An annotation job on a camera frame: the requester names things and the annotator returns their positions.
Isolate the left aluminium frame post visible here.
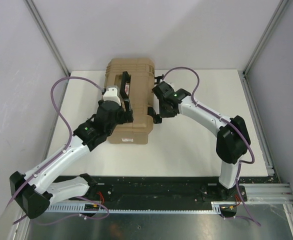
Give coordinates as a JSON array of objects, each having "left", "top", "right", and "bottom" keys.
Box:
[{"left": 23, "top": 0, "right": 71, "bottom": 76}]

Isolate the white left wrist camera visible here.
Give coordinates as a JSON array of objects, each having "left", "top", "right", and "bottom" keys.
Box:
[{"left": 102, "top": 85, "right": 122, "bottom": 106}]

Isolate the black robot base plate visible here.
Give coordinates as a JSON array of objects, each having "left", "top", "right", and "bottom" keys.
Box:
[{"left": 56, "top": 174, "right": 249, "bottom": 204}]

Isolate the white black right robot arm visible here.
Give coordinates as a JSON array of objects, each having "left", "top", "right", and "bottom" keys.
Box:
[{"left": 152, "top": 81, "right": 255, "bottom": 201}]

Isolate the tan plastic tool box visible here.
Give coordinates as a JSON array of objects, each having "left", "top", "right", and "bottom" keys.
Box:
[{"left": 104, "top": 57, "right": 160, "bottom": 145}]

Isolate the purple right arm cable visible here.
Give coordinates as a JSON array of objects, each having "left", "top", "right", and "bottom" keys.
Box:
[{"left": 162, "top": 66, "right": 262, "bottom": 227}]

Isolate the aluminium frame post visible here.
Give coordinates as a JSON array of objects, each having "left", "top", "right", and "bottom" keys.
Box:
[
  {"left": 23, "top": 0, "right": 71, "bottom": 76},
  {"left": 242, "top": 0, "right": 293, "bottom": 76}
]

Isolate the right aluminium frame post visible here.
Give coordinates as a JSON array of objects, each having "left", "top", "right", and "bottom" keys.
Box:
[{"left": 242, "top": 0, "right": 293, "bottom": 76}]

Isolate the aluminium frame rail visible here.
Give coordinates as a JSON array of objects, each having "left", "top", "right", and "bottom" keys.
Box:
[{"left": 241, "top": 183, "right": 293, "bottom": 205}]

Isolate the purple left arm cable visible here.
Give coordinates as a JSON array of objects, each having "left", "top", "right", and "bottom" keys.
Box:
[{"left": 8, "top": 76, "right": 111, "bottom": 226}]

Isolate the grey slotted cable duct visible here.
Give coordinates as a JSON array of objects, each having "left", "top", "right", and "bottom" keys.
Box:
[{"left": 45, "top": 202, "right": 230, "bottom": 215}]

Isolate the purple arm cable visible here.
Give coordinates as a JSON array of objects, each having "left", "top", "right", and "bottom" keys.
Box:
[
  {"left": 162, "top": 66, "right": 262, "bottom": 227},
  {"left": 8, "top": 76, "right": 111, "bottom": 226}
]

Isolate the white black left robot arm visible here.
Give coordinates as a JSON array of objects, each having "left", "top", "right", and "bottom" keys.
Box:
[{"left": 9, "top": 98, "right": 133, "bottom": 219}]

